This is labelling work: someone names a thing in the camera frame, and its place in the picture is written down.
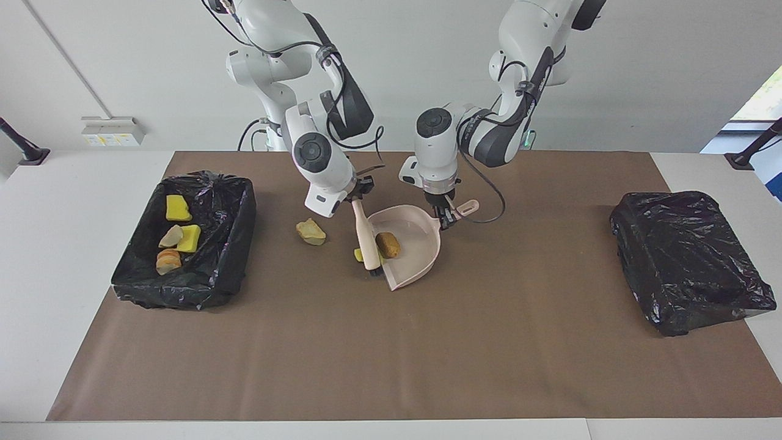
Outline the pink plastic dustpan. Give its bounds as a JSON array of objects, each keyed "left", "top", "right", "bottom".
[{"left": 367, "top": 199, "right": 480, "bottom": 292}]

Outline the pink handled black bristle brush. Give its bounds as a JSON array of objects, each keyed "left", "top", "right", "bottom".
[{"left": 351, "top": 197, "right": 386, "bottom": 276}]

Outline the brown peanut shaped bread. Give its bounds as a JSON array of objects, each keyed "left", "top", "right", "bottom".
[{"left": 375, "top": 232, "right": 402, "bottom": 259}]

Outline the green and yellow sponge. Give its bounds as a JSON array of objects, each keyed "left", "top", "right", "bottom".
[{"left": 177, "top": 224, "right": 202, "bottom": 254}]

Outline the notched yellow sponge piece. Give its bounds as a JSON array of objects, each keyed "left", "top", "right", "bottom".
[{"left": 166, "top": 195, "right": 192, "bottom": 222}]

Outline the orange striped bread piece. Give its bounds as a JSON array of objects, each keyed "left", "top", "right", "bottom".
[{"left": 156, "top": 249, "right": 183, "bottom": 276}]

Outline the black bag lined bin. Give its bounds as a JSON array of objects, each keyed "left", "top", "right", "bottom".
[
  {"left": 111, "top": 170, "right": 257, "bottom": 311},
  {"left": 609, "top": 191, "right": 778, "bottom": 337}
]

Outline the brown paper table mat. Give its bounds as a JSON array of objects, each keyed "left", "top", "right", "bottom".
[{"left": 46, "top": 151, "right": 782, "bottom": 422}]

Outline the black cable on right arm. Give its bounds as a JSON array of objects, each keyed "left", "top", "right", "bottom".
[{"left": 202, "top": 0, "right": 386, "bottom": 178}]

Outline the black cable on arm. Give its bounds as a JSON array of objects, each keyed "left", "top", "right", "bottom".
[
  {"left": 202, "top": 0, "right": 386, "bottom": 178},
  {"left": 455, "top": 46, "right": 566, "bottom": 224}
]

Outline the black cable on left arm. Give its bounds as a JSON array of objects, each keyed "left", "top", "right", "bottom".
[{"left": 455, "top": 46, "right": 566, "bottom": 224}]

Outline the white wall socket box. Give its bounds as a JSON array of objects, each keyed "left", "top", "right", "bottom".
[{"left": 81, "top": 116, "right": 146, "bottom": 147}]

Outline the black camera stand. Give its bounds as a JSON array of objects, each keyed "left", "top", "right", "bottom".
[
  {"left": 725, "top": 116, "right": 782, "bottom": 171},
  {"left": 0, "top": 116, "right": 51, "bottom": 167}
]

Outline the window with dark frame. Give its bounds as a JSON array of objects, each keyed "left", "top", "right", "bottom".
[{"left": 730, "top": 64, "right": 782, "bottom": 123}]

